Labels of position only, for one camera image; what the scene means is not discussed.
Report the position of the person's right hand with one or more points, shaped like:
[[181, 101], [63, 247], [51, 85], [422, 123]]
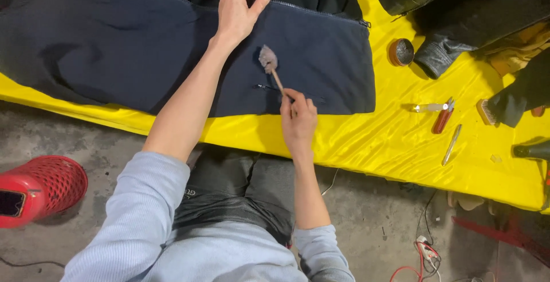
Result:
[[298, 121]]

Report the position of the person's left hand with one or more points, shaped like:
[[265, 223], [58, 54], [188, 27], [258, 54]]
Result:
[[235, 13]]

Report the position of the person's right fingers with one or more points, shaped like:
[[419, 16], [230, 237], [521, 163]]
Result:
[[296, 99]]

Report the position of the wooden brush with grey bristles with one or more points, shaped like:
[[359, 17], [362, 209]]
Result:
[[272, 66]]

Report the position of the dark navy zip jacket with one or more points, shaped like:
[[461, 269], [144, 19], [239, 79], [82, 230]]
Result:
[[129, 50]]

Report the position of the yellow satin table cloth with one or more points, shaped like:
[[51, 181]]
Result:
[[386, 144]]

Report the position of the round tin of polish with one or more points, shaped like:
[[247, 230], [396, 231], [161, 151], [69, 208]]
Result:
[[401, 52]]

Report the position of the small clear glass bottle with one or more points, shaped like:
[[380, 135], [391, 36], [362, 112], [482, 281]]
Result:
[[429, 107]]

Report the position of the silver metal pen tool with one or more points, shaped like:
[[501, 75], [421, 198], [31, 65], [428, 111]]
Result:
[[451, 145]]

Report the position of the black leather jacket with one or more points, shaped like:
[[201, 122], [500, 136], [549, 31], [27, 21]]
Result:
[[459, 11]]

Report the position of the wooden bristle brush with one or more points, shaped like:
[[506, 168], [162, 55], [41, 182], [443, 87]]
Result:
[[486, 111]]

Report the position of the dark grey garment sleeve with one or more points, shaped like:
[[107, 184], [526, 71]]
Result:
[[522, 91]]

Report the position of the dark bottle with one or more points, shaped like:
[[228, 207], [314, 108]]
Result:
[[532, 151]]

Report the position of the red mesh stool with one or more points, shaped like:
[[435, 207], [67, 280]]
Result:
[[38, 189]]

